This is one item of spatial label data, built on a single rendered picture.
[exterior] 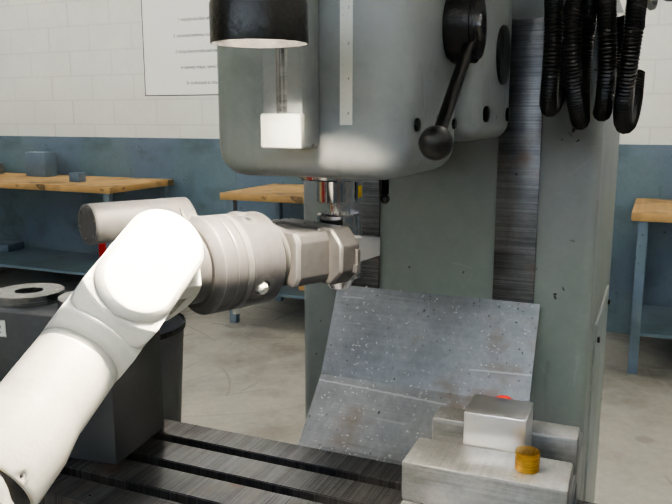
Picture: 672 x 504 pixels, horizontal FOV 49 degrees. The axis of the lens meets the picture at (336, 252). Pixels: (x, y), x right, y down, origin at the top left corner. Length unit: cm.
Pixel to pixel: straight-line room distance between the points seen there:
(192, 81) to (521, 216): 499
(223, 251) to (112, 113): 580
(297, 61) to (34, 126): 640
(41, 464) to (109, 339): 10
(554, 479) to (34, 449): 44
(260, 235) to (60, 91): 615
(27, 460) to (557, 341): 80
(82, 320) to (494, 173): 70
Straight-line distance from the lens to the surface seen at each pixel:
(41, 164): 650
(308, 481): 92
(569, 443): 80
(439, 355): 112
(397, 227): 114
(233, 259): 63
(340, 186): 74
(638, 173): 490
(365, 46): 66
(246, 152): 71
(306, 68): 65
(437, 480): 72
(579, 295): 110
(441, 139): 63
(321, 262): 70
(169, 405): 275
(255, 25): 53
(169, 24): 608
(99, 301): 55
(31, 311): 100
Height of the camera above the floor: 137
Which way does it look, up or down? 10 degrees down
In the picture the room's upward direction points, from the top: straight up
